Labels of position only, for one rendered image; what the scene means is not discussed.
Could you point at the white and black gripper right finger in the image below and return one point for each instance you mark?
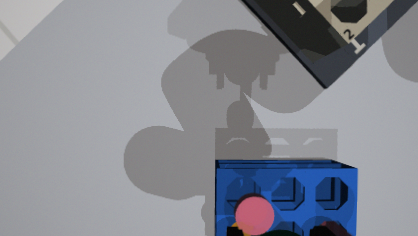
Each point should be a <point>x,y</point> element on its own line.
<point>321,231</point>

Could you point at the blue tube rack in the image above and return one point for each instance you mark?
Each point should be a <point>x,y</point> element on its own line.
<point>295,200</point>

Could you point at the green-capped sample tube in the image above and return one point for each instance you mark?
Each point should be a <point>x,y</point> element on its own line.
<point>256,216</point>

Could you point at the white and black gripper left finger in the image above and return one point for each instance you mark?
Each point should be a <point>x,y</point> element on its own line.
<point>234,231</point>

